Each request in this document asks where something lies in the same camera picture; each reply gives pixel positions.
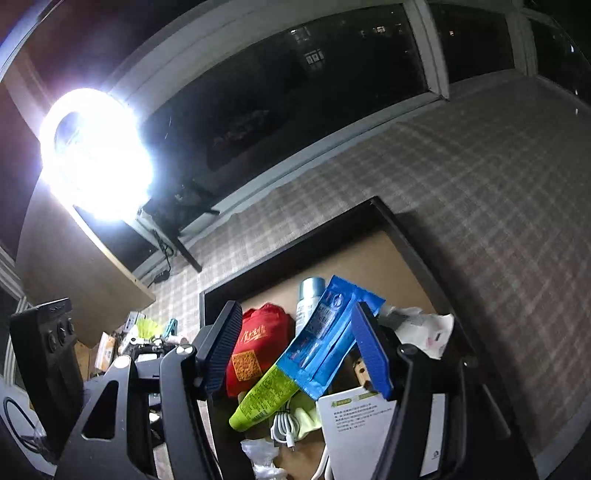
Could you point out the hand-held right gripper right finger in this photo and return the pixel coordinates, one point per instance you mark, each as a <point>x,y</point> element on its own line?
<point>374,355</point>

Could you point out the white printed box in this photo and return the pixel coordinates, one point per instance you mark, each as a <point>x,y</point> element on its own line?
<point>360,434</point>

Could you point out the beige plaid cloth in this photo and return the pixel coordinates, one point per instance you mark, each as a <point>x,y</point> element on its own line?
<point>485,207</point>

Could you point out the black storage box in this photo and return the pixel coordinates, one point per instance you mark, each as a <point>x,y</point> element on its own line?
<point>323,249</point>

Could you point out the red cloth bag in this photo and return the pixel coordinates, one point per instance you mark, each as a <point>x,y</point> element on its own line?
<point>258,341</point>

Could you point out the blue packet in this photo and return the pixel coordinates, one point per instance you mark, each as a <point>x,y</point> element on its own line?
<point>323,337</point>

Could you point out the brown wooden panel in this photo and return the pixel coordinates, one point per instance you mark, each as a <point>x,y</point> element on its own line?
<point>69,277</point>

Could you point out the white bottle in bin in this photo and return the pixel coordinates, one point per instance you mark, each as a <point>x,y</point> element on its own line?
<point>309,300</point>

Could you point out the black power strip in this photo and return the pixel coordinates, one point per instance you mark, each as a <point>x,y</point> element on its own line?
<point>161,276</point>

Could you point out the yellow-green cloth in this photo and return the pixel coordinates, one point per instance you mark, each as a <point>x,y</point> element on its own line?
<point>150,327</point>
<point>307,420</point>

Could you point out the white crumpled paper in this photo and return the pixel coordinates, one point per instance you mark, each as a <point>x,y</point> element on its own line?
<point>420,327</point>

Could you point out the clear plastic bag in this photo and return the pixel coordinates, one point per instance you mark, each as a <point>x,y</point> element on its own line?
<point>263,459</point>

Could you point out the green tube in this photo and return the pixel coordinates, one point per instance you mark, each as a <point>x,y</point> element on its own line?
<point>263,397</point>

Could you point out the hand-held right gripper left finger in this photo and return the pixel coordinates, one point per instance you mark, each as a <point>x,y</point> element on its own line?
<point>219,355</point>

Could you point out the white window frame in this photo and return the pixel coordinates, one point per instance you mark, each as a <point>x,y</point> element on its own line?
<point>286,27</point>

